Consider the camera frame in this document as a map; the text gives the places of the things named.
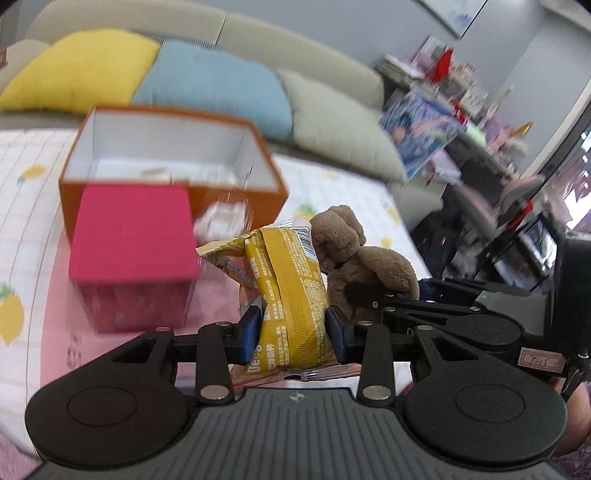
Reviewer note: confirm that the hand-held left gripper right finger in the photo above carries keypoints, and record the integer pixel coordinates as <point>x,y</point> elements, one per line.
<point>338,339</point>

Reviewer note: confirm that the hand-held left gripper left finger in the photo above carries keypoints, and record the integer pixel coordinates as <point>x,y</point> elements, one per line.
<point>249,337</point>

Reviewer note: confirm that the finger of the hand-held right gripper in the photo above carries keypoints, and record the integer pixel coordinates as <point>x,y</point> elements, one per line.
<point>431,290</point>
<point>425,319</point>

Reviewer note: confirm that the yellow snack packet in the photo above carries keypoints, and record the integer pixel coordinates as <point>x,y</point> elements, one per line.
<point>288,295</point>

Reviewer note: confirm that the brown plush toy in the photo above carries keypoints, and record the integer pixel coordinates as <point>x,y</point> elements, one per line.
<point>351,249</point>

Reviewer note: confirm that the orange cardboard box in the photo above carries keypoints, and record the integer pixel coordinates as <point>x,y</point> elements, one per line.
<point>240,203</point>

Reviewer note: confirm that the person's right forearm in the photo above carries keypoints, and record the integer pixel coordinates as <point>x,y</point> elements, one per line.
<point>577,415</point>

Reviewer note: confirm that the black backpack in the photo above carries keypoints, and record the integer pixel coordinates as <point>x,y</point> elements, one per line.
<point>443,244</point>

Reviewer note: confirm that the dark glass cabinet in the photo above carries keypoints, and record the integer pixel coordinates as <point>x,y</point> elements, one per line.
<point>526,254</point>

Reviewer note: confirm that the clear plastic wrapped white toy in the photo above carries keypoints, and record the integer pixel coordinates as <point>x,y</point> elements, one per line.
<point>221,221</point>

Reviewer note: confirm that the cluttered desk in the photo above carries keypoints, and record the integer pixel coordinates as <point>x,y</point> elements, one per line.
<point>480,157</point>

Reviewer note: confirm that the red square box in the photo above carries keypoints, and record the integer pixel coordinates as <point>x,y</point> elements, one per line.
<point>129,230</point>

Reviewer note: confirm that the blue printed cushion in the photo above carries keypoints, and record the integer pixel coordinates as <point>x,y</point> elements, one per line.
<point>420,129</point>

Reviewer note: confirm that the pale green pillow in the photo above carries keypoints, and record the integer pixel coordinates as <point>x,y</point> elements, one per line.
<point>341,124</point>

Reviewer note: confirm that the cluttered side table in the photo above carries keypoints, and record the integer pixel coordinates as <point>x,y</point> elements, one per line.
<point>461,78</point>

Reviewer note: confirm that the stack of books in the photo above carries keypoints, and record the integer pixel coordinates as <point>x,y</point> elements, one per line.
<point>399,69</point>

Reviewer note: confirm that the blue pillow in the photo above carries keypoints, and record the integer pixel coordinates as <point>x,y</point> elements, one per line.
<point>212,87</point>

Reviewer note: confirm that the purple fluffy rug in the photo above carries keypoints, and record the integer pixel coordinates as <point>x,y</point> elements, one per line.
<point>14,459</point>

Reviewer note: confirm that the beige sofa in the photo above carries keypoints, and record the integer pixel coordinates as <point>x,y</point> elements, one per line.
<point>286,41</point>

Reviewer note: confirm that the yellow pillow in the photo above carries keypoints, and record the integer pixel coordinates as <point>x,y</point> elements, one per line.
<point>87,69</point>

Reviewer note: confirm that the framed wall picture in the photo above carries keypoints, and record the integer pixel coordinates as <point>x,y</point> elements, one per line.
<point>455,16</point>

